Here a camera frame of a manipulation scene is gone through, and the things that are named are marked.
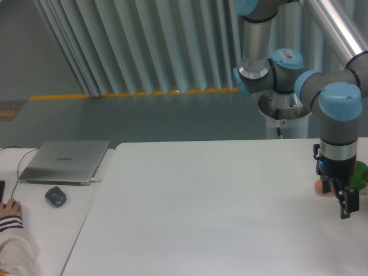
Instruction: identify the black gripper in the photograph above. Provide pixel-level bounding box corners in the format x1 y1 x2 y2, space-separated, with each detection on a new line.
313 143 359 219

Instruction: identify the cream striped sleeve forearm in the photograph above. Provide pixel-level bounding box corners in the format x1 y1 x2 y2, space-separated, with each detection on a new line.
1 215 37 275

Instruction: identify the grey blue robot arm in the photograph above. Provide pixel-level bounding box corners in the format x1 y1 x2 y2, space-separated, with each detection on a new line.
233 1 367 219

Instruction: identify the green bell pepper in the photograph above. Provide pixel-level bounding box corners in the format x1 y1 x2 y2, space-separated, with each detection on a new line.
349 161 367 190

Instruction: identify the person's hand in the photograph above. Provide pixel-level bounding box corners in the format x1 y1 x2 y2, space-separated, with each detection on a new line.
1 198 22 224

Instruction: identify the brown egg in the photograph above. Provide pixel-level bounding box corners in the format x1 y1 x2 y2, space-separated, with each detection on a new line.
315 179 334 196

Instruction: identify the folding white partition screen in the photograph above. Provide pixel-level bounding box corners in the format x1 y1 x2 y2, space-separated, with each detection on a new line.
33 0 368 98

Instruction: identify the silver closed laptop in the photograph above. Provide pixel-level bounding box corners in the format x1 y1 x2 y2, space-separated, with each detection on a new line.
19 140 110 186

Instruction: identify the black phone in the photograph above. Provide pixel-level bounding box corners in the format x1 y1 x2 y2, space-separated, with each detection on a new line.
0 180 6 202

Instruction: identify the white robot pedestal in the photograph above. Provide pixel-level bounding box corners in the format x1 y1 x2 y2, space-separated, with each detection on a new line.
258 89 313 140

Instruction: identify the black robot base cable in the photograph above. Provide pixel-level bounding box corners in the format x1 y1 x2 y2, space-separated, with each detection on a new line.
274 108 283 140

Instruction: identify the black mouse cable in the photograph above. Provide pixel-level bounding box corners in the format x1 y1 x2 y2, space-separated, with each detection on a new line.
0 146 39 200

